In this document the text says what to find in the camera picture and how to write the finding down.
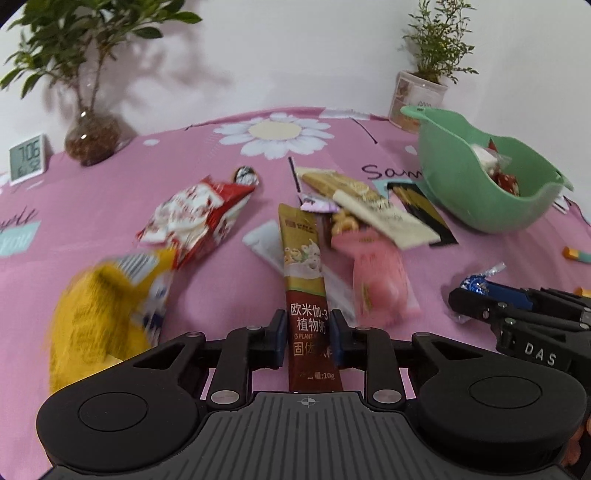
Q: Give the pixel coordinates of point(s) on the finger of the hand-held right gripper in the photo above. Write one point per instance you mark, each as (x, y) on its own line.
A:
(466, 304)
(512, 295)

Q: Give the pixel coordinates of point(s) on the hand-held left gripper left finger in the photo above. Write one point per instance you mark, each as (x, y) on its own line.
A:
(278, 339)

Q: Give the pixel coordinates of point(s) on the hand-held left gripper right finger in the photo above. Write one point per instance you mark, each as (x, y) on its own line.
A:
(338, 339)

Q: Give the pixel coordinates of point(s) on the blue foil candy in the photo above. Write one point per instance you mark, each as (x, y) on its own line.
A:
(475, 284)

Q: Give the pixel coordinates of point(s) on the brown stick packet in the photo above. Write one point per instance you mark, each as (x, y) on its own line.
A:
(302, 258)

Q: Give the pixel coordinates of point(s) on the green plastic bowl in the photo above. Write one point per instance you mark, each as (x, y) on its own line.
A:
(443, 175)

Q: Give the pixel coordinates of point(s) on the red white snack bag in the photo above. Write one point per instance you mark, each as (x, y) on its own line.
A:
(198, 212)

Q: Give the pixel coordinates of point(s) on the yellow snack bag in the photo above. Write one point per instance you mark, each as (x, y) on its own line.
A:
(92, 314)

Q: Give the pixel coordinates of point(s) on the pink snack packet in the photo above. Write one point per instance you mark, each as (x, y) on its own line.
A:
(378, 272)

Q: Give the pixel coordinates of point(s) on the pink floral tablecloth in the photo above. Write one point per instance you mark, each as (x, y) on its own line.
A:
(207, 300)

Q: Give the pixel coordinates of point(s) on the white stick packet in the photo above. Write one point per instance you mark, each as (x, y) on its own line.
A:
(263, 240)

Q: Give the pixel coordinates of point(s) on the cream long packet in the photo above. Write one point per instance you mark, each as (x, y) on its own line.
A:
(397, 226)

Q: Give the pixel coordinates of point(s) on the black gold packet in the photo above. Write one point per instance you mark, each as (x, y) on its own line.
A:
(425, 205)

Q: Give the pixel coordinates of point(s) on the red wrapped candy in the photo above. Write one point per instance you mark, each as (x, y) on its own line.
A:
(505, 182)

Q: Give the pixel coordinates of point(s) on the purple wrapped candy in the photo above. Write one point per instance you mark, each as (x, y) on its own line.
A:
(316, 202)

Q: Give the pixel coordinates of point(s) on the white wrapped snack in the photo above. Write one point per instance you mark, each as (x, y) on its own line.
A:
(482, 157)

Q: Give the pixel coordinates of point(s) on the beige snack packet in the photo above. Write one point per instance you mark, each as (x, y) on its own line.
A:
(323, 180)

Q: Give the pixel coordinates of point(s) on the dark foil candy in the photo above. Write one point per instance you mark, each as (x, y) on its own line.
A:
(244, 176)

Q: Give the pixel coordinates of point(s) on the small plant in white pot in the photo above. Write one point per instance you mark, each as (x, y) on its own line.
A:
(415, 99)

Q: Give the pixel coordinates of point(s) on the leafy plant in glass vase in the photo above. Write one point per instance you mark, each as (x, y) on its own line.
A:
(92, 138)

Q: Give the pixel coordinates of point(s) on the white digital clock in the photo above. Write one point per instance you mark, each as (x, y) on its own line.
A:
(28, 159)

